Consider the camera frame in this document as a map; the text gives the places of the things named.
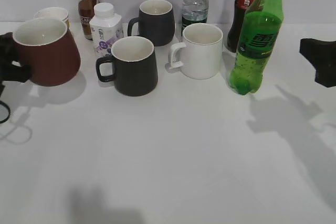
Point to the white purple milk carton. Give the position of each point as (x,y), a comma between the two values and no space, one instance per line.
(106,28)

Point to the black mug front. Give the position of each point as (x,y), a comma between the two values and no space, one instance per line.
(131,66)

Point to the dark red ceramic mug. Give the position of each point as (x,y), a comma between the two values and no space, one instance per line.
(48,47)

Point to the green soda bottle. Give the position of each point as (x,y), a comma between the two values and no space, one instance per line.
(261,26)

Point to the clear water bottle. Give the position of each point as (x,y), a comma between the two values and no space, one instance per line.
(194,11)

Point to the white ceramic mug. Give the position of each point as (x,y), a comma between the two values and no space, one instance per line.
(199,54)

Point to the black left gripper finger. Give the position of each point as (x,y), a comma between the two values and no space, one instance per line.
(10,72)
(8,50)

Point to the black mug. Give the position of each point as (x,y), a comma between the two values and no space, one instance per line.
(131,66)
(155,22)

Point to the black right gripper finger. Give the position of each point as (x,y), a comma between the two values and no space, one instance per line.
(321,55)

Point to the black mug rear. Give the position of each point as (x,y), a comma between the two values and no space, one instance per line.
(155,22)

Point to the yellow paper cup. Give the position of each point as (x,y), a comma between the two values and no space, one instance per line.
(54,12)

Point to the cola bottle red label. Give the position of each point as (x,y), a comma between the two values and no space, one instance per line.
(233,36)

